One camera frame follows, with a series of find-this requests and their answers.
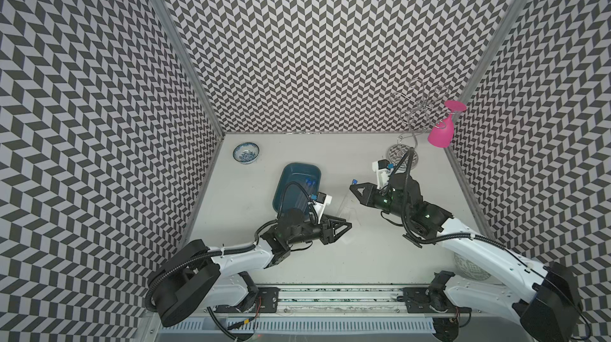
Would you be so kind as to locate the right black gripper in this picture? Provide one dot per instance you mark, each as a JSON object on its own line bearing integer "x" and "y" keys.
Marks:
{"x": 366, "y": 198}

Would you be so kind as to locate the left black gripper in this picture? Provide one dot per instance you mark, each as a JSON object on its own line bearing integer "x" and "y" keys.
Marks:
{"x": 328, "y": 232}

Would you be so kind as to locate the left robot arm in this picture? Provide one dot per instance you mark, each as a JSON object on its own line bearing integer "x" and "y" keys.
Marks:
{"x": 199, "y": 276}

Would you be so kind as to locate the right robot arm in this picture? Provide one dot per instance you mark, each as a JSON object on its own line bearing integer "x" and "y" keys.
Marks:
{"x": 543, "y": 298}

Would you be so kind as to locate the teal plastic tray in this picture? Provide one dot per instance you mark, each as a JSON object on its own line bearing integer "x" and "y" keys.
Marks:
{"x": 287, "y": 192}

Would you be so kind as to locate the pink plastic wine glass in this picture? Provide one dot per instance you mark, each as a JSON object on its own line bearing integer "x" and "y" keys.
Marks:
{"x": 442, "y": 133}

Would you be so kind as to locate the blue white ceramic bowl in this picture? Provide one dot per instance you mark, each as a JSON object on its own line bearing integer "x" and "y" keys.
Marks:
{"x": 246, "y": 153}

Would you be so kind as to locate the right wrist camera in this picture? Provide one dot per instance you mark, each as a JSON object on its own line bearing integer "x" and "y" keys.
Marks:
{"x": 382, "y": 169}

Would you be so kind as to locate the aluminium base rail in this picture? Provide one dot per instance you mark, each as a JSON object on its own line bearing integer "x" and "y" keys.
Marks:
{"x": 334, "y": 313}

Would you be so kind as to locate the chrome wire glass rack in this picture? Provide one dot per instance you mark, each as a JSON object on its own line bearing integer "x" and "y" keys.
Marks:
{"x": 421, "y": 109}

